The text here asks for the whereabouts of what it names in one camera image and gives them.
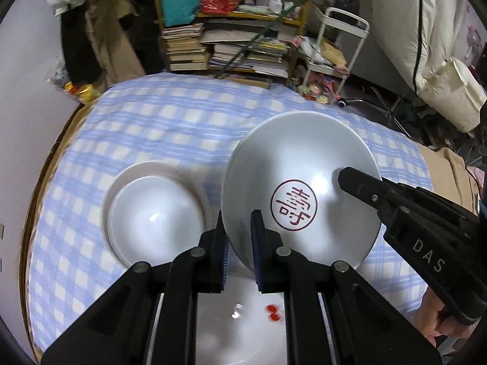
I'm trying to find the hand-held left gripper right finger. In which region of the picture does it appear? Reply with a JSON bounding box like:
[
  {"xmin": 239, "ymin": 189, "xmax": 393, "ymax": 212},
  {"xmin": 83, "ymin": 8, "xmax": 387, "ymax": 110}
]
[{"xmin": 250, "ymin": 210, "xmax": 444, "ymax": 365}]

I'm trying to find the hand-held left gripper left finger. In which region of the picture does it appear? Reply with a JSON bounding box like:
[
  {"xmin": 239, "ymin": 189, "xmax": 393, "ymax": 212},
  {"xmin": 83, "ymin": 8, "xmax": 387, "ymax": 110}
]
[{"xmin": 40, "ymin": 212, "xmax": 230, "ymax": 365}]

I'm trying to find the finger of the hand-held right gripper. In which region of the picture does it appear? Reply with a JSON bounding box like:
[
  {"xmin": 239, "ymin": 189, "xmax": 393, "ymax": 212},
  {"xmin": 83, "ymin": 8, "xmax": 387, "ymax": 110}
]
[{"xmin": 338, "ymin": 166, "xmax": 476, "ymax": 229}]

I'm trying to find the small red patterned bowl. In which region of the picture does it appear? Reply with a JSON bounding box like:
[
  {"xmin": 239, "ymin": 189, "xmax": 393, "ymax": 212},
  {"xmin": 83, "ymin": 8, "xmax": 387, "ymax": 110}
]
[{"xmin": 221, "ymin": 112, "xmax": 383, "ymax": 274}]

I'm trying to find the white cherry plate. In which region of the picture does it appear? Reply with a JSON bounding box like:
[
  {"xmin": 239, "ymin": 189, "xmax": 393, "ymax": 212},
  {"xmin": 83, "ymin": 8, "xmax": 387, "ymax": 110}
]
[{"xmin": 196, "ymin": 276, "xmax": 290, "ymax": 365}]

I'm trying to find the plain white bowl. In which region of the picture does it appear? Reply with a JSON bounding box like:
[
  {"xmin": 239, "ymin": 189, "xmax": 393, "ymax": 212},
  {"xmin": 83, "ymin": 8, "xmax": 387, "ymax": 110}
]
[{"xmin": 102, "ymin": 161, "xmax": 209, "ymax": 269}]

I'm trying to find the person's right hand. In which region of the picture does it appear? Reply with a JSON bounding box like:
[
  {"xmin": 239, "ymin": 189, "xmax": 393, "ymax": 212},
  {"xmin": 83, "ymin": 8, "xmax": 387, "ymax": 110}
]
[{"xmin": 415, "ymin": 286, "xmax": 469, "ymax": 349}]

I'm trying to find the tan cloth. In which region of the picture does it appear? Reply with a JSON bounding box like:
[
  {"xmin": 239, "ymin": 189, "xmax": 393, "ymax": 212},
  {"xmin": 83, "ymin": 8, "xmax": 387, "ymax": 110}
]
[{"xmin": 416, "ymin": 142, "xmax": 482, "ymax": 217}]

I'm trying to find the blue checked tablecloth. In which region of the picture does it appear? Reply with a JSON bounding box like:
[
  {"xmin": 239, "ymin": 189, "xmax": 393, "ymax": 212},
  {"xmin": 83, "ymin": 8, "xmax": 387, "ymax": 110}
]
[{"xmin": 28, "ymin": 73, "xmax": 434, "ymax": 354}]

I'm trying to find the white metal cart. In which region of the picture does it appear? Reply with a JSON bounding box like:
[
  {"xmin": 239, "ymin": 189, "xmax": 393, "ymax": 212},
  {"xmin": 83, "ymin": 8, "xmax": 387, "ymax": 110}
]
[{"xmin": 292, "ymin": 7, "xmax": 370, "ymax": 108}]

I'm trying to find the stack of magazines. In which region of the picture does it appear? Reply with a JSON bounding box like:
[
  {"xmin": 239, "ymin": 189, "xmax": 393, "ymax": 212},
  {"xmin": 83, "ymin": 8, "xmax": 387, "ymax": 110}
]
[{"xmin": 209, "ymin": 37, "xmax": 292, "ymax": 80}]

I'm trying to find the white down jacket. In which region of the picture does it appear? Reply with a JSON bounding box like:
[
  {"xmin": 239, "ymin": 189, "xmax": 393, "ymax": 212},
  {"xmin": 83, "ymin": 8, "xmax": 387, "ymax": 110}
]
[{"xmin": 371, "ymin": 0, "xmax": 487, "ymax": 134}]

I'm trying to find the green rod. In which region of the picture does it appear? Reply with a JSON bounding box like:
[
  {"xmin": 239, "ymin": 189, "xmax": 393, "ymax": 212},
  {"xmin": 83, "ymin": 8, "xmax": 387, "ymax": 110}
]
[{"xmin": 217, "ymin": 0, "xmax": 328, "ymax": 74}]

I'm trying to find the yellow wooden bookshelf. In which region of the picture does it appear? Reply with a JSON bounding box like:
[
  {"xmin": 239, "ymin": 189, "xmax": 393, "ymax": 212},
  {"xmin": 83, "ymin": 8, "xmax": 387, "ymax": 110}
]
[{"xmin": 152, "ymin": 0, "xmax": 310, "ymax": 84}]

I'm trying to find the stack of old books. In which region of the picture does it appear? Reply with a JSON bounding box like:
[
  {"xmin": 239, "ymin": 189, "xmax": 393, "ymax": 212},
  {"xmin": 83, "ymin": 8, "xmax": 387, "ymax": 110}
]
[{"xmin": 161, "ymin": 23, "xmax": 212, "ymax": 73}]

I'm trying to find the yellow snack packet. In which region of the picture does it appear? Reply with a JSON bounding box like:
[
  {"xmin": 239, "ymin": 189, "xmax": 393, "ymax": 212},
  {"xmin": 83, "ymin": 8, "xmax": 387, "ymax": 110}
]
[{"xmin": 64, "ymin": 82, "xmax": 103, "ymax": 104}]

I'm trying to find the tan hanging coat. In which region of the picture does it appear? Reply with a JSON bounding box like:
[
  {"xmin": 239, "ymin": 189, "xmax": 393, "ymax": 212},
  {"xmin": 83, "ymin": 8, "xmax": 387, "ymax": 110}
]
[{"xmin": 84, "ymin": 0, "xmax": 147, "ymax": 85}]

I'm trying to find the black hanging garment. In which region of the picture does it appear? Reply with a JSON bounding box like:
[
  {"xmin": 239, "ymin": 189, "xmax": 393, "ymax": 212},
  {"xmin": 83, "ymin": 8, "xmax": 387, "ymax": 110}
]
[{"xmin": 61, "ymin": 11, "xmax": 106, "ymax": 89}]

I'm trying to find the teal bag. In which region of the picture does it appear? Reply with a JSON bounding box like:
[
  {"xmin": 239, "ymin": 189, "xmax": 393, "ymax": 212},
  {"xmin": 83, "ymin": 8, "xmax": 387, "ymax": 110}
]
[{"xmin": 157, "ymin": 0, "xmax": 202, "ymax": 28}]

